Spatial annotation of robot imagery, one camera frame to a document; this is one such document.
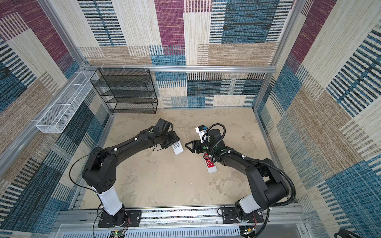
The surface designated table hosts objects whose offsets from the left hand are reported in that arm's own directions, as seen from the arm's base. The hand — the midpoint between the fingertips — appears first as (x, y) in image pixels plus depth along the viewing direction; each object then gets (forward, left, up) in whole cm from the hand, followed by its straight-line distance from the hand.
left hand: (178, 137), depth 91 cm
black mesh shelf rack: (+39, +40, +5) cm, 56 cm away
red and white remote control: (-14, -20, -10) cm, 26 cm away
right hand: (-7, -7, +1) cm, 10 cm away
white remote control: (-6, 0, -2) cm, 6 cm away
